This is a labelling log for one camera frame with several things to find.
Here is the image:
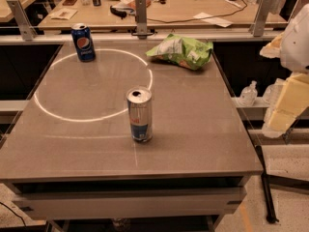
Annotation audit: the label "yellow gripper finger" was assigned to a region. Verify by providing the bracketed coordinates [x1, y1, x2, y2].
[262, 72, 309, 138]
[260, 33, 283, 58]

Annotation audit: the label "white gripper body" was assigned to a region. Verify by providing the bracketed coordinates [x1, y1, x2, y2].
[280, 4, 309, 73]

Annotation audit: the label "silver red bull can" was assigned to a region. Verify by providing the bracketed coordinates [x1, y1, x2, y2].
[126, 86, 153, 142]

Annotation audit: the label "green rice chip bag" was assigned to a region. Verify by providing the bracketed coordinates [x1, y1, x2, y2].
[146, 34, 213, 71]

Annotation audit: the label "blue pepsi can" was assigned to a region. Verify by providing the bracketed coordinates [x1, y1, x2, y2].
[71, 23, 96, 62]

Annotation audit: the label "clear sanitizer bottle right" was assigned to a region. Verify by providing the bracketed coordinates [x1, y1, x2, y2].
[262, 78, 284, 104]

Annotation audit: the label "clear sanitizer bottle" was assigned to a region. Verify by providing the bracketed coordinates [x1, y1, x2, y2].
[239, 80, 258, 106]
[262, 78, 284, 104]

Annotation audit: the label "clear sanitizer bottle left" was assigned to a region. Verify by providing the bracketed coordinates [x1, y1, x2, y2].
[239, 80, 258, 106]

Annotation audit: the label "white paper sheet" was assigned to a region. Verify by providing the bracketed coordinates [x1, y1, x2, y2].
[194, 13, 233, 28]

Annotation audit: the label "black table leg bar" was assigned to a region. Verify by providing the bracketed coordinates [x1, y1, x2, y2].
[255, 145, 279, 224]

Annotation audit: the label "black glasses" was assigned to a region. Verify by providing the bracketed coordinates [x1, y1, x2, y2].
[110, 6, 127, 19]

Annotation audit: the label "paper card on desk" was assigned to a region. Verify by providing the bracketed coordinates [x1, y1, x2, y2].
[49, 8, 77, 20]

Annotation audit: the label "right metal bracket post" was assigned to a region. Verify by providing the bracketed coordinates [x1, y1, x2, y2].
[249, 0, 273, 37]

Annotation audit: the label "metal bracket post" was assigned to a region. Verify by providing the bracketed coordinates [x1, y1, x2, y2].
[7, 0, 37, 41]
[249, 0, 273, 37]
[134, 0, 150, 40]

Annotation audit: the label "black cable on desk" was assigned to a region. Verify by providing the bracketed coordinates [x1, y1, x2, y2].
[147, 0, 249, 24]

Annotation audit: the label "middle metal bracket post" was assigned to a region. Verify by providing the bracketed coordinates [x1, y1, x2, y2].
[134, 0, 150, 40]

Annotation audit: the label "left metal bracket post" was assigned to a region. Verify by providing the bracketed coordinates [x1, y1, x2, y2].
[7, 0, 37, 41]

